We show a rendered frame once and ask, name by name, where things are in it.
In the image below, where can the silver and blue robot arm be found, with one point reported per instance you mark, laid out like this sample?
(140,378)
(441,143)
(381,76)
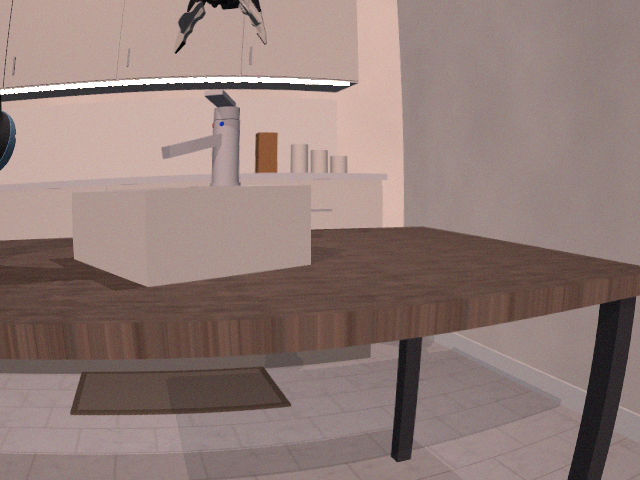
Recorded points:
(8,130)

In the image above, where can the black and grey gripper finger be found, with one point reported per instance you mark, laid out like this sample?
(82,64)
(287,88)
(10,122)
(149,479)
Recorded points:
(256,19)
(187,21)

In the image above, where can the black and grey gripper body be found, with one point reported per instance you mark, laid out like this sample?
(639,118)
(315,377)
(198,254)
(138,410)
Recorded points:
(215,3)

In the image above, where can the grey mixer tap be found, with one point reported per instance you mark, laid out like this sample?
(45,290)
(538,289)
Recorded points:
(224,141)

